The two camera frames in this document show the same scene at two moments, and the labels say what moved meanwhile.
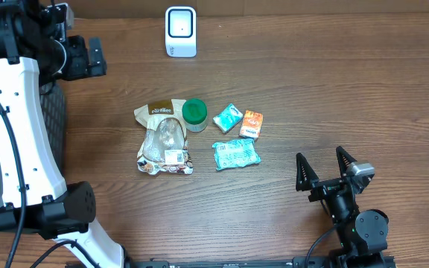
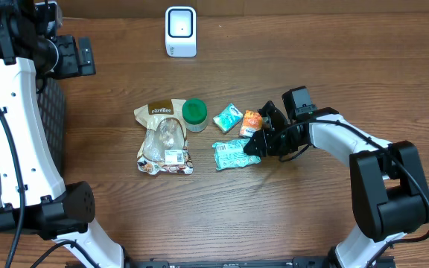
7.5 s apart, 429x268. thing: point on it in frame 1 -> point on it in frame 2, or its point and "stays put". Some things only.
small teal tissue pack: (228, 118) stays put
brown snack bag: (164, 147) stays put
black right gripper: (323, 187) -> (268, 144)
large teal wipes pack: (234, 153) stays put
